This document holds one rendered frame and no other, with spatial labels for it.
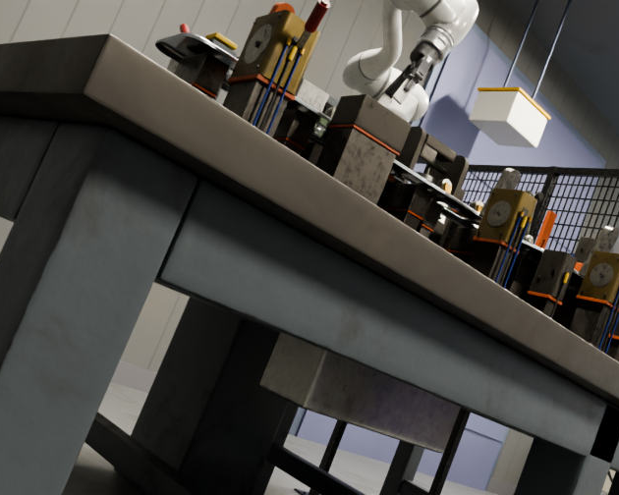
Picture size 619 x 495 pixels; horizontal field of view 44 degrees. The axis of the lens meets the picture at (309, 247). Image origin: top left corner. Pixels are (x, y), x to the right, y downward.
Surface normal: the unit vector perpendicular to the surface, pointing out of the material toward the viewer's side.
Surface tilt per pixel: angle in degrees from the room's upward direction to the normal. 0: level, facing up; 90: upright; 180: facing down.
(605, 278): 90
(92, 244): 90
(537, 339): 90
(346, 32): 90
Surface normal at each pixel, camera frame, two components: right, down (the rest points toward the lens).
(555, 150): 0.64, 0.17
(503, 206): -0.75, -0.38
